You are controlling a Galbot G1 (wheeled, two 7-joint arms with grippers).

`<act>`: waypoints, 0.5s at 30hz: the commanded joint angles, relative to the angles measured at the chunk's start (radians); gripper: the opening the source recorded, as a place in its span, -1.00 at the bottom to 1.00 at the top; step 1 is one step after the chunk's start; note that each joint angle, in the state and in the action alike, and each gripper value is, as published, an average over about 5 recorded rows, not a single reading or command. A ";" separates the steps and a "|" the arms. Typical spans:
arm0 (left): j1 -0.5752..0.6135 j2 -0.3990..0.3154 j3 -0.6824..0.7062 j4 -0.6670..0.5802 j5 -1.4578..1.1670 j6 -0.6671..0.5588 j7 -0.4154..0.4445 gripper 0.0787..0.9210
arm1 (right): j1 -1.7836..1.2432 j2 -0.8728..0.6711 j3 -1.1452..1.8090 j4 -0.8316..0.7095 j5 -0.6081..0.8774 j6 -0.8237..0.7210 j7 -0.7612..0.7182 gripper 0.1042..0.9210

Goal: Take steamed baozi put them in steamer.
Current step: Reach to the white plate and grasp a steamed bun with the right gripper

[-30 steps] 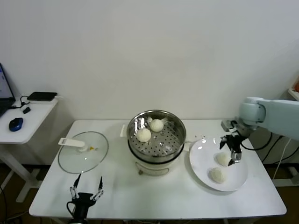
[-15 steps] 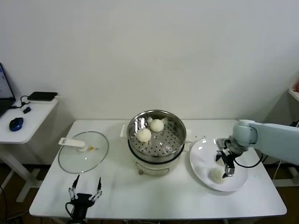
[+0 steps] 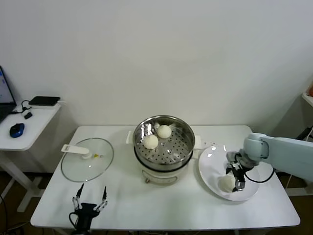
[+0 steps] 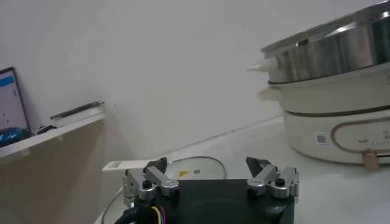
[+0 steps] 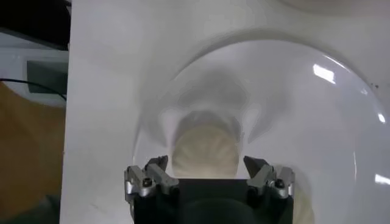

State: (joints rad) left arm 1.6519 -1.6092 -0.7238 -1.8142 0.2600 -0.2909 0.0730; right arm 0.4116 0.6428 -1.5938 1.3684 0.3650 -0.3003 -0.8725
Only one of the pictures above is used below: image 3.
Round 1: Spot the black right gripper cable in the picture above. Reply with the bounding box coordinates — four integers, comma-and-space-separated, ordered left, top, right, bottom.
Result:
244, 167, 276, 184

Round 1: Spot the thin black desk cable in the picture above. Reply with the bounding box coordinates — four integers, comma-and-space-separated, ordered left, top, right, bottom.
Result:
9, 99, 32, 116

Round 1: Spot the white steamed baozi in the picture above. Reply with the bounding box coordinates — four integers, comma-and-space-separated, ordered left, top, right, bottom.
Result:
156, 124, 172, 139
218, 176, 235, 193
143, 134, 159, 150

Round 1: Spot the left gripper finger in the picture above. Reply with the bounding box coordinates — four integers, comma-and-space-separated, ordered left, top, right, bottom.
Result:
72, 183, 85, 211
94, 185, 109, 212

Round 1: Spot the blue computer mouse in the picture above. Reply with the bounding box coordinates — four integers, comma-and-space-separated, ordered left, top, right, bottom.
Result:
9, 123, 25, 138

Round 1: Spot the black laptop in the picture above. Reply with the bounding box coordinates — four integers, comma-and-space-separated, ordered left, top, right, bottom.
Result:
0, 65, 18, 124

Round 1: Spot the white electric cooker base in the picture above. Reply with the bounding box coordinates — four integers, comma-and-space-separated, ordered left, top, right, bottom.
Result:
125, 131, 203, 184

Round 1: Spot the glass lid with white handle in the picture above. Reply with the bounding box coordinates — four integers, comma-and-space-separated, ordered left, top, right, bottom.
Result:
60, 137, 115, 183

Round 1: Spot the black hanging cable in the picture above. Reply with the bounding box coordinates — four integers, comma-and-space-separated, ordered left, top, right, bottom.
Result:
297, 126, 313, 142

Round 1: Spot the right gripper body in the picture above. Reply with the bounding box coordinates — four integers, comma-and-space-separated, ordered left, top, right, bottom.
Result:
226, 151, 249, 177

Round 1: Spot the perforated steel steamer basket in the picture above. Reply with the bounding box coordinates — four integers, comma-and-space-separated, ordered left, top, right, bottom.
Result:
134, 115, 196, 172

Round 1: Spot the black flat device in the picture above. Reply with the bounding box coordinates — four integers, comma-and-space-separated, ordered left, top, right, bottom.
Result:
28, 95, 61, 106

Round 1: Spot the white side table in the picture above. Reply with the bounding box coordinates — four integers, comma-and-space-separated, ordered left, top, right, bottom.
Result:
0, 102, 62, 213

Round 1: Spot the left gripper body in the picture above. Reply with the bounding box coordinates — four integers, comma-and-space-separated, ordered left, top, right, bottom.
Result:
75, 202, 100, 230

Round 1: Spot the white round plate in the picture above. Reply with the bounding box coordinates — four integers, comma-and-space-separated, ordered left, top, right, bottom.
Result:
198, 144, 261, 202

